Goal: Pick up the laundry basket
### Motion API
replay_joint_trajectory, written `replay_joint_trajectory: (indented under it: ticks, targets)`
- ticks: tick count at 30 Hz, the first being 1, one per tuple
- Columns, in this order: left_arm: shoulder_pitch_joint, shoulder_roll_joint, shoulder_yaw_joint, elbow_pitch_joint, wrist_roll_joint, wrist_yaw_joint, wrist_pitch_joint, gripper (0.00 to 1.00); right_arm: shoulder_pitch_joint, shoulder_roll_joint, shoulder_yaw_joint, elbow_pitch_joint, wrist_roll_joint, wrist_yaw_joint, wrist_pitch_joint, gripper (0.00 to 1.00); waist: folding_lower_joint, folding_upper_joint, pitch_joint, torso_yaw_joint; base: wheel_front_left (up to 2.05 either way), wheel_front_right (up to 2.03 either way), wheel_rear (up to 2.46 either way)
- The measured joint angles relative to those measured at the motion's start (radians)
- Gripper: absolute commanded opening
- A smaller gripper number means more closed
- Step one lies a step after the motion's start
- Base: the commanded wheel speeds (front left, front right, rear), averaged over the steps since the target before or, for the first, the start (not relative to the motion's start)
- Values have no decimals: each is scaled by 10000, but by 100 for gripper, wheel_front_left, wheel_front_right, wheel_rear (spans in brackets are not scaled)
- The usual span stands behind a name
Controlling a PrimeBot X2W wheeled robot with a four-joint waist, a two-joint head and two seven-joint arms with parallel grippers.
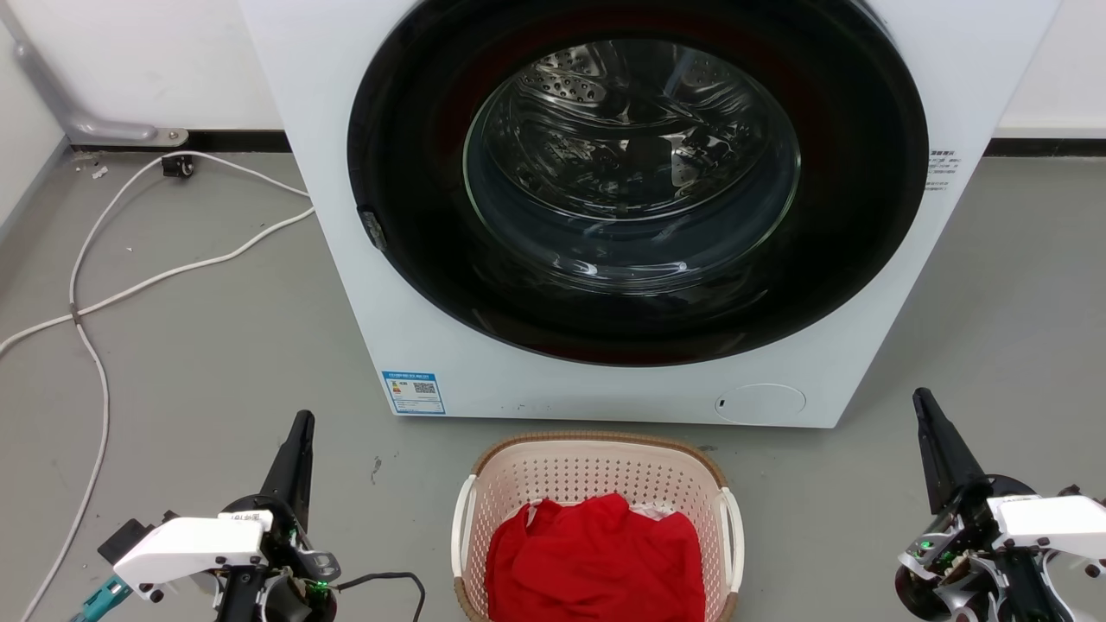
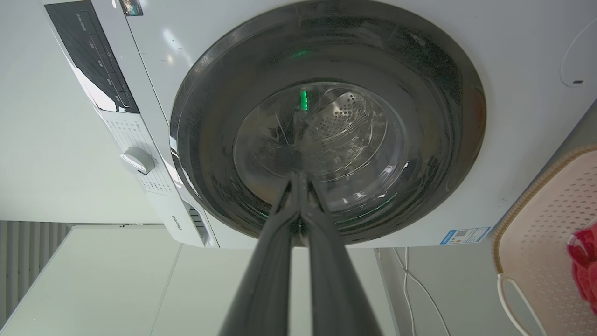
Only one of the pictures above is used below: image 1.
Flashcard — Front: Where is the beige perforated plastic laundry basket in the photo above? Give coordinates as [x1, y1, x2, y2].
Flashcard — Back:
[450, 431, 746, 622]

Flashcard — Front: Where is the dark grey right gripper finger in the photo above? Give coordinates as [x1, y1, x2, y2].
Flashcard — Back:
[921, 388, 988, 498]
[912, 388, 962, 517]

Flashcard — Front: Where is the white front-load washing machine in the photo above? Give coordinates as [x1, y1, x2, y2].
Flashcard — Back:
[238, 0, 1062, 429]

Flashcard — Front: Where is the grey drain pipe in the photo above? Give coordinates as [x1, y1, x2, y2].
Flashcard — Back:
[0, 17, 189, 146]

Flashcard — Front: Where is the red garment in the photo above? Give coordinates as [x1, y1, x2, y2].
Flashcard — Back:
[485, 492, 707, 622]

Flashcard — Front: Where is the thin white power cable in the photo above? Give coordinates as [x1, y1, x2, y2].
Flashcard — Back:
[0, 206, 316, 357]

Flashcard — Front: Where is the black round glass washer door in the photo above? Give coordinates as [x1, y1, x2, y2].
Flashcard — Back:
[346, 0, 930, 367]

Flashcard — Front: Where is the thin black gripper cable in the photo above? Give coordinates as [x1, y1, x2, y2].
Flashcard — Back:
[335, 571, 427, 622]

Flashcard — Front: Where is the blue energy label sticker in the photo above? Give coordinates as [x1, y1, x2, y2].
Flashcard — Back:
[381, 371, 447, 416]

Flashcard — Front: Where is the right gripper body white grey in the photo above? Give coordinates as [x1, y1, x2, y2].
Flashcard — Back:
[894, 473, 1106, 622]

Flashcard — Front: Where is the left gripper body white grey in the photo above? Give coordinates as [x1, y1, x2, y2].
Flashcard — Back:
[112, 494, 342, 622]

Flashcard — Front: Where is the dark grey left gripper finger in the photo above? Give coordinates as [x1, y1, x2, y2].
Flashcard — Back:
[258, 411, 305, 512]
[292, 411, 316, 523]

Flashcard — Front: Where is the round white filter cover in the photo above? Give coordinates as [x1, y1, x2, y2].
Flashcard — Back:
[714, 383, 808, 425]

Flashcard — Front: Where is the long white looping cable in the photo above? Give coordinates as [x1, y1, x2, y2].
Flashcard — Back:
[19, 149, 312, 622]

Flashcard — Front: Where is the teal plastic connector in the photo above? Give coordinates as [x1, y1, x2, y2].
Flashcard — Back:
[69, 575, 134, 622]

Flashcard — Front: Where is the small text warning sticker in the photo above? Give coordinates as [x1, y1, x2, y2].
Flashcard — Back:
[923, 149, 963, 194]

